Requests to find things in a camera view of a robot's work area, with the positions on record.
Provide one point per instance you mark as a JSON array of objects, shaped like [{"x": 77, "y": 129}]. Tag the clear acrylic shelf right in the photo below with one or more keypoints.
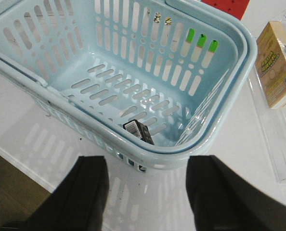
[{"x": 273, "y": 123}]

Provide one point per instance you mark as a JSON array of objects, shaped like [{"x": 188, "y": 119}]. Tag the light blue plastic basket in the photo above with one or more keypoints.
[{"x": 177, "y": 66}]

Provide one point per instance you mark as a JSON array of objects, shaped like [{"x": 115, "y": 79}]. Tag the red box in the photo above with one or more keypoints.
[{"x": 235, "y": 8}]

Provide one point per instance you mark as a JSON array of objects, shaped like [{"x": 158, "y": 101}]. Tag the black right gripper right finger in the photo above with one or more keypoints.
[{"x": 221, "y": 200}]

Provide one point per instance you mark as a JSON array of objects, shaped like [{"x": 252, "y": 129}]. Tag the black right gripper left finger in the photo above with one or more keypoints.
[{"x": 78, "y": 203}]

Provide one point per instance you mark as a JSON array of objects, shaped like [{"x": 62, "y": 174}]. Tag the beige tissue box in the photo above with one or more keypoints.
[{"x": 271, "y": 63}]

